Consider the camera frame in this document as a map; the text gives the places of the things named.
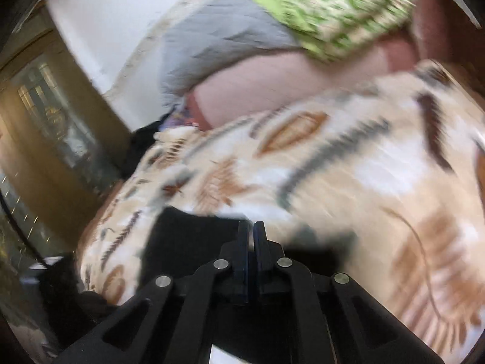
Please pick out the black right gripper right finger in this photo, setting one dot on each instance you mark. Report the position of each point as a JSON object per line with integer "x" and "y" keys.
{"x": 332, "y": 319}

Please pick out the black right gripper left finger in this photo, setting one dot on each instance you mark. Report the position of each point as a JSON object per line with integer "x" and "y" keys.
{"x": 170, "y": 321}

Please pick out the black pants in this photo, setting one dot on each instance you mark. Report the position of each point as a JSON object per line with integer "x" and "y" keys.
{"x": 254, "y": 331}

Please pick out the leaf patterned fleece blanket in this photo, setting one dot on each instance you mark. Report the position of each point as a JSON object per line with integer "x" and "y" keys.
{"x": 392, "y": 170}

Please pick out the black clothes pile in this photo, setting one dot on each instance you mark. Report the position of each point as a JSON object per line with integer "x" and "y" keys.
{"x": 141, "y": 140}

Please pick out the wooden wardrobe with glass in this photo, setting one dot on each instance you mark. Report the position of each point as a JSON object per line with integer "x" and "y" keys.
{"x": 62, "y": 146}

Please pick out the colourful printed item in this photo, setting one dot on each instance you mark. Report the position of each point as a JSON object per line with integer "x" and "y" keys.
{"x": 179, "y": 115}

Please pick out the pink bolster pillow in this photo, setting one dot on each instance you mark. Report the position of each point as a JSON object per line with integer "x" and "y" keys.
{"x": 273, "y": 80}

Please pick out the brown bed headboard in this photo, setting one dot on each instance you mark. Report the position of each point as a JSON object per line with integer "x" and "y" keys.
{"x": 443, "y": 32}

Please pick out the green white patterned quilt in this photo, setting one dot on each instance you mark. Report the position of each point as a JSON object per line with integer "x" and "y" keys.
{"x": 331, "y": 30}

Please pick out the grey quilted blanket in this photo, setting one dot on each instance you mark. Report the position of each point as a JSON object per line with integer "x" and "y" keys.
{"x": 215, "y": 36}

